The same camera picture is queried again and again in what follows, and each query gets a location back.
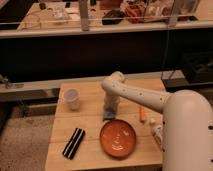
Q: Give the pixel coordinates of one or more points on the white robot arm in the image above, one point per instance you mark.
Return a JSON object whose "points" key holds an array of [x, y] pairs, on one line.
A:
{"points": [[187, 122]]}

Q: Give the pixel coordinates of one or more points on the metal frame post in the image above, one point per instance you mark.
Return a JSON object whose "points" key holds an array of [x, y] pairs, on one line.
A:
{"points": [[83, 8], [172, 20]]}

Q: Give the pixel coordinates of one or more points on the metal frame post left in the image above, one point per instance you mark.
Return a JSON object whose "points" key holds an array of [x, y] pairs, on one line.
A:
{"points": [[83, 8]]}

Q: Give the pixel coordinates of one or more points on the translucent plastic cup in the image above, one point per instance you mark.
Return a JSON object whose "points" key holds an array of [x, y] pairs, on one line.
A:
{"points": [[71, 97]]}

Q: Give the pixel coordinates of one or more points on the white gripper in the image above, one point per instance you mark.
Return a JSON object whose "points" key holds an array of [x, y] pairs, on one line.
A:
{"points": [[111, 103]]}

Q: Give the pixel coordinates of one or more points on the black bag on bench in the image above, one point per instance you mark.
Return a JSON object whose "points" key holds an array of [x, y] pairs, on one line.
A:
{"points": [[112, 17]]}

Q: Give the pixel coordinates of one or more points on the black white striped block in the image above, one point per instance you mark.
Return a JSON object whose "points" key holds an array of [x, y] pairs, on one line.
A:
{"points": [[73, 144]]}

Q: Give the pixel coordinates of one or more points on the metal frame post right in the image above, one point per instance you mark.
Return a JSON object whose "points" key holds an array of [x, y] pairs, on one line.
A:
{"points": [[172, 20]]}

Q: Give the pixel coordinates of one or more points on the orange tool on bench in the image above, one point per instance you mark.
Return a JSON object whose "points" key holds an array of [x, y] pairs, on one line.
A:
{"points": [[134, 13]]}

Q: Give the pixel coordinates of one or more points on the orange carrot toy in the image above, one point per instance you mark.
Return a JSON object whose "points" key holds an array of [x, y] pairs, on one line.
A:
{"points": [[142, 114]]}

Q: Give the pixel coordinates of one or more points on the orange round plate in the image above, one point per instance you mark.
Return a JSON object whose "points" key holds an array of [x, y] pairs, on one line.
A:
{"points": [[117, 138]]}

